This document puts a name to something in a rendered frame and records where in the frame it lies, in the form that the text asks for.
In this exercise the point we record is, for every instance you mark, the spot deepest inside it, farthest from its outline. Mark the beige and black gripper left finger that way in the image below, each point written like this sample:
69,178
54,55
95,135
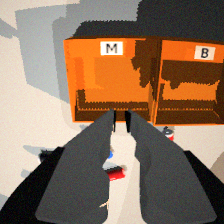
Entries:
70,186

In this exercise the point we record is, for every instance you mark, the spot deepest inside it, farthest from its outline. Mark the black aa battery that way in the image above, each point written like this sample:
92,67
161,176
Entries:
42,157

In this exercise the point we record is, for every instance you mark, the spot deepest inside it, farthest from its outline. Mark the orange bin labelled b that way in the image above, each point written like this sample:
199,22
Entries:
126,71

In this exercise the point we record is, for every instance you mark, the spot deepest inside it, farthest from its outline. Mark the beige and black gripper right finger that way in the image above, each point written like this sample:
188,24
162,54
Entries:
178,187

